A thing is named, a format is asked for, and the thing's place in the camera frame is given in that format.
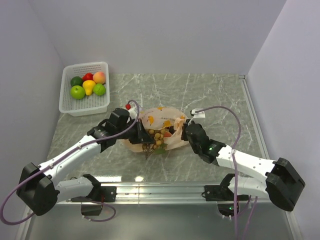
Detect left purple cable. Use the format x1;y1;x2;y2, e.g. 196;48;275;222
0;99;141;225

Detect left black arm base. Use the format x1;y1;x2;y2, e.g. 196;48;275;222
70;186;117;219

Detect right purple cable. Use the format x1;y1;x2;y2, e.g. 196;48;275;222
192;106;258;240

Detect purple cable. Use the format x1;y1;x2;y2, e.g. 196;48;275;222
192;106;258;240
0;99;141;225

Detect red fruit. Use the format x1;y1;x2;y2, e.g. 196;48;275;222
82;72;93;81

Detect translucent orange plastic bag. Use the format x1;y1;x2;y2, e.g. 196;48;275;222
137;107;187;150

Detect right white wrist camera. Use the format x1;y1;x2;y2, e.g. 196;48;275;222
188;108;206;125

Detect green apple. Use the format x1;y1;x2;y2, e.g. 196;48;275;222
70;85;86;100

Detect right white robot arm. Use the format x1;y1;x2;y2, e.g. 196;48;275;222
181;119;306;212

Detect dark green fruit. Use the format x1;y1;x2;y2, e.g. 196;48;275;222
70;76;83;87

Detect white perforated plastic basket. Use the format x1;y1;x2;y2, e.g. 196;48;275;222
59;61;110;117

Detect aluminium mounting rail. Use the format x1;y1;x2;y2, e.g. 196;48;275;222
14;182;292;240

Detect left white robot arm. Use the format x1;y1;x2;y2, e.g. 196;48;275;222
16;107;152;216

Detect light green round fruit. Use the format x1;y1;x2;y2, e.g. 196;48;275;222
93;83;106;96

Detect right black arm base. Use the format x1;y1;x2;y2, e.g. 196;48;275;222
201;185;235;218

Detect peach fruit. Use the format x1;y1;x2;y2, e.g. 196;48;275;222
92;71;106;85

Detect yellow pear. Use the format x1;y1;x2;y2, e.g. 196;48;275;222
82;80;96;96

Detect dark brown fruit inside bag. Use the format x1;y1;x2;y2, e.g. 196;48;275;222
167;126;176;134

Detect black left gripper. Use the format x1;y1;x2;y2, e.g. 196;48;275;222
116;118;154;144

